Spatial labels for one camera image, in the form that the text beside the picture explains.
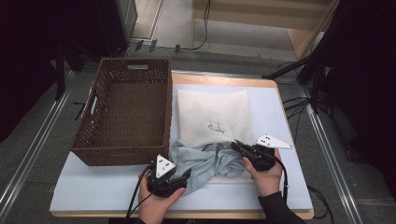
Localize left hand-held gripper black cable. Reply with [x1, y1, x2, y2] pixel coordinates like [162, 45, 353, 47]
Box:
[125, 163, 156, 219]

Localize thin black strip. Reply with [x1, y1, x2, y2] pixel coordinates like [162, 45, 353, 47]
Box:
[72, 100, 87, 121]

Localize white mesh laundry bag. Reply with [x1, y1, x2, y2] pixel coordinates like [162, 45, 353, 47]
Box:
[176, 89, 255, 182]

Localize light wooden shelf unit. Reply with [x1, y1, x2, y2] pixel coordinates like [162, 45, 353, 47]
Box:
[190, 0, 340, 61]

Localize metal floor rail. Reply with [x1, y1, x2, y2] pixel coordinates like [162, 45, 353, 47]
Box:
[0, 70, 77, 206]
[298, 83, 364, 224]

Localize hand-held gripper black cable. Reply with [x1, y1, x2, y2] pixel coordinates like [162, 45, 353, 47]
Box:
[269, 153, 334, 224]
[125, 163, 156, 219]

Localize black cabinet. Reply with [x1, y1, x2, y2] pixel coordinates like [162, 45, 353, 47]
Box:
[92, 0, 138, 58]

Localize brown wicker basket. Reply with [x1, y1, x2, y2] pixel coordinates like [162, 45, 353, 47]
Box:
[70, 57, 174, 167]

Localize black floor cables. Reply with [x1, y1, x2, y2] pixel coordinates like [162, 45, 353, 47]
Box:
[281, 96, 313, 145]

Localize black metal stand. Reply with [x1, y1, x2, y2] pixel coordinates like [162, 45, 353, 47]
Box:
[54, 40, 85, 101]

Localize thin black hanging cable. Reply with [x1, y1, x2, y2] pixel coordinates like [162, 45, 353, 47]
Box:
[155, 0, 213, 52]

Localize person's left hand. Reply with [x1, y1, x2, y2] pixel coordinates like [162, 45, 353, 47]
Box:
[138, 179, 187, 224]

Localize black tripod stand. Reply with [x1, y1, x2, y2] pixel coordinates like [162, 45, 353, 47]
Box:
[261, 46, 332, 115]

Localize person's right hand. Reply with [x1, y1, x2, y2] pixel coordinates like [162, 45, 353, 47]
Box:
[242, 148, 283, 198]

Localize dark curtain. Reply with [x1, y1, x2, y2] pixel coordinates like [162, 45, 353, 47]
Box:
[323, 0, 396, 202]
[0, 0, 64, 144]

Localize right hand-held gripper black cable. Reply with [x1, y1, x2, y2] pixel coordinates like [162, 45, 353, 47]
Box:
[269, 153, 334, 224]

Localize light blue garment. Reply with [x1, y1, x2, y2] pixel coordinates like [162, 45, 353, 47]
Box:
[168, 138, 250, 197]

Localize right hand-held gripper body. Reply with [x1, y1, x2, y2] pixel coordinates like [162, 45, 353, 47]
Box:
[246, 133, 293, 173]

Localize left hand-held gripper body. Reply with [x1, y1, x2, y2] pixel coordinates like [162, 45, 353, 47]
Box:
[146, 154, 188, 199]

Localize white table mat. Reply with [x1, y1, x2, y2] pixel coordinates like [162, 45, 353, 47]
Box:
[49, 83, 314, 213]

